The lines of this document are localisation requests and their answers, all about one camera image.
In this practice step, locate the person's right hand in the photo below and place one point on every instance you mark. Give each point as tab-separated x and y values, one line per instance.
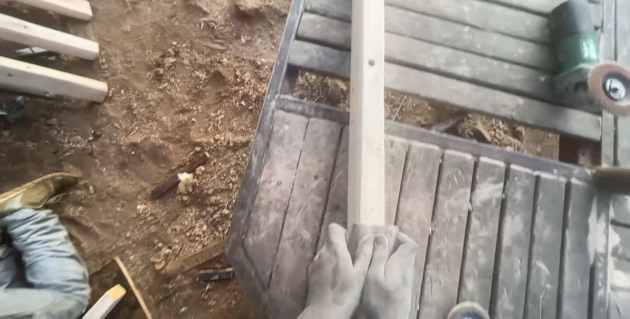
391	289

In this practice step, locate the person's left hand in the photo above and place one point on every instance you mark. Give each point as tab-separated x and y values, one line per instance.
330	279

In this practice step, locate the long light wooden bar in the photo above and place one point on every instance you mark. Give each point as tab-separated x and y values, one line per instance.
366	112

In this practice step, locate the grey round disc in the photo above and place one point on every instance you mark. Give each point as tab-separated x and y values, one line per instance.
467	311

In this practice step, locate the small dark wood block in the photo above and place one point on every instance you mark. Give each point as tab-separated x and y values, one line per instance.
216	274

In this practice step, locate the brown flat plank scrap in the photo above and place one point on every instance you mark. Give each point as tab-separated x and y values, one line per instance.
194	259

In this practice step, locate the small white lump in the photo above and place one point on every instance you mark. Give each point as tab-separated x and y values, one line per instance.
185	182

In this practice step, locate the dark wooden stick scrap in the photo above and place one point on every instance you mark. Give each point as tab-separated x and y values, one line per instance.
172	180

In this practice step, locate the thin wooden strip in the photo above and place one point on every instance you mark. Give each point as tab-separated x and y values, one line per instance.
133	287

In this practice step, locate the light wood offcut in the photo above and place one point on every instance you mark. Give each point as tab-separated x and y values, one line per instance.
104	302

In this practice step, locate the person's leg in jeans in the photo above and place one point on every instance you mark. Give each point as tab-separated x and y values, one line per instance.
39	265

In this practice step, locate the brown flap sanding disc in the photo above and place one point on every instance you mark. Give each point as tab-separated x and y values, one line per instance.
610	87

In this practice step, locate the green angle grinder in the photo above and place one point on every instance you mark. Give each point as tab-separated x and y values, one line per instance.
573	43

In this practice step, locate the yellow-green shoe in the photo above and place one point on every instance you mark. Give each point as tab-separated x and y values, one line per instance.
34	192

